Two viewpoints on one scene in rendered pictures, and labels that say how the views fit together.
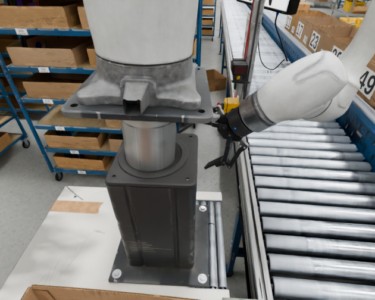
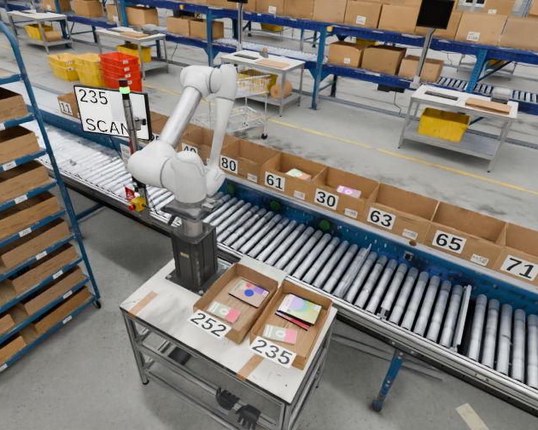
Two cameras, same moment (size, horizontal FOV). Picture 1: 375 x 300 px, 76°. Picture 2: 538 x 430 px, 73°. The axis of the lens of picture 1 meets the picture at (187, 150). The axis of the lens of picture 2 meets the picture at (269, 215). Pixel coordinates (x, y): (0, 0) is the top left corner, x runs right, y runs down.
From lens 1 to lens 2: 1.65 m
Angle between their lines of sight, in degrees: 52
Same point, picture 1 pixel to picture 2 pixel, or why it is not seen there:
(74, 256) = (178, 307)
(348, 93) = not seen: hidden behind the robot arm
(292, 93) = (216, 184)
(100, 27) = (195, 194)
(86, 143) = not seen: outside the picture
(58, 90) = not seen: outside the picture
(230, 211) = not seen: hidden behind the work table
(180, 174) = (208, 227)
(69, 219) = (151, 306)
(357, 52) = (215, 160)
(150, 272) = (209, 281)
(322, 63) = (219, 172)
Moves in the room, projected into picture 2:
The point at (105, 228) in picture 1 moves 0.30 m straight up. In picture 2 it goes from (172, 293) to (165, 252)
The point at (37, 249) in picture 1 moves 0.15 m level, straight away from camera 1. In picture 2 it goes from (160, 321) to (129, 330)
